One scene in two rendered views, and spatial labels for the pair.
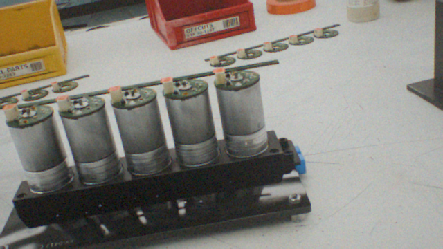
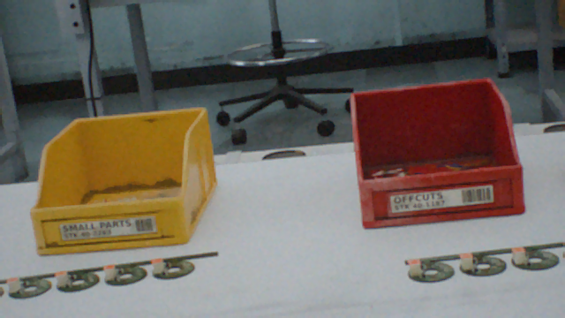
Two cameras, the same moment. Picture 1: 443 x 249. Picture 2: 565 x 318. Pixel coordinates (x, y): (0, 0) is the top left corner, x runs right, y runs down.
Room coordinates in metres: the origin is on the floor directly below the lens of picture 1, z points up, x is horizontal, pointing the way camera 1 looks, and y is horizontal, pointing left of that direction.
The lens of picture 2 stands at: (-0.03, -0.10, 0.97)
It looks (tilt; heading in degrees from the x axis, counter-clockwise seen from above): 16 degrees down; 18
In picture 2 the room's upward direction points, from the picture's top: 7 degrees counter-clockwise
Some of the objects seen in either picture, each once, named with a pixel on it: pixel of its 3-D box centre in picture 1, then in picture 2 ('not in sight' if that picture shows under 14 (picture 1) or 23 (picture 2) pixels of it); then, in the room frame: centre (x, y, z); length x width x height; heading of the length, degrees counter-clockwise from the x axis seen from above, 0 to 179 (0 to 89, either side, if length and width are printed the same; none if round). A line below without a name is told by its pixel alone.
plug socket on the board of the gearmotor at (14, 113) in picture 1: (13, 112); not in sight; (0.27, 0.11, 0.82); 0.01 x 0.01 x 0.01; 1
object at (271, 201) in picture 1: (154, 203); not in sight; (0.25, 0.04, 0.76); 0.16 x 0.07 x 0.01; 91
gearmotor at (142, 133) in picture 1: (143, 137); not in sight; (0.27, 0.04, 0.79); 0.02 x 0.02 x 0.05
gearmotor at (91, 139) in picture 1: (93, 146); not in sight; (0.27, 0.07, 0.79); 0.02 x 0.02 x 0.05
